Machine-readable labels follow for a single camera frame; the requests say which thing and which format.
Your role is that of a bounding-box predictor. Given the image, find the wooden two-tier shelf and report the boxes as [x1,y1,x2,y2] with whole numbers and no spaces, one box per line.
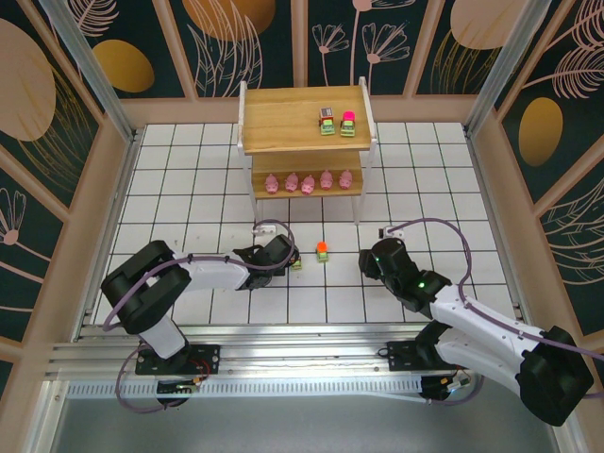
[237,75,378,232]

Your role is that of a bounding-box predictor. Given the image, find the black controller module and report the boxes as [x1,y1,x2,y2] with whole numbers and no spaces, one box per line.
[155,377,209,410]
[419,375,473,407]

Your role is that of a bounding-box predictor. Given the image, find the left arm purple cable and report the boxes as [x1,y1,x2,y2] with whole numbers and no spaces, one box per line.
[102,219,296,416]

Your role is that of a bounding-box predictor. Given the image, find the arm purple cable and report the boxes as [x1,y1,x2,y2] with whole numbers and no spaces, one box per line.
[102,219,296,416]
[386,217,604,407]

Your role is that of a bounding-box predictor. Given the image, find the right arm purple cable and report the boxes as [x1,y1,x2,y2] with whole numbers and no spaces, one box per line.
[386,217,604,407]

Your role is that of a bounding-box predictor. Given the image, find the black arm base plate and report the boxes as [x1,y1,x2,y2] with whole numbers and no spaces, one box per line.
[385,340,473,373]
[135,343,222,377]

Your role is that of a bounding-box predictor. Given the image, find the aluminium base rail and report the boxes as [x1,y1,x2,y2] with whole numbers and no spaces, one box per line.
[44,325,561,378]

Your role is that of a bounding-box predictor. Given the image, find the aluminium side rail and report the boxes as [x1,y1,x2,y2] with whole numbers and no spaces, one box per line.
[464,131,537,334]
[70,134,143,344]

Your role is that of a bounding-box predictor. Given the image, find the white slotted cable tray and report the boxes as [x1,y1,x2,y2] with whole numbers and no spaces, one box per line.
[65,375,428,405]

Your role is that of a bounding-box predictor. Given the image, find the aluminium frame post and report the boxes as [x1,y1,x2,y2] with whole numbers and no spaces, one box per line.
[464,0,551,138]
[37,0,141,145]

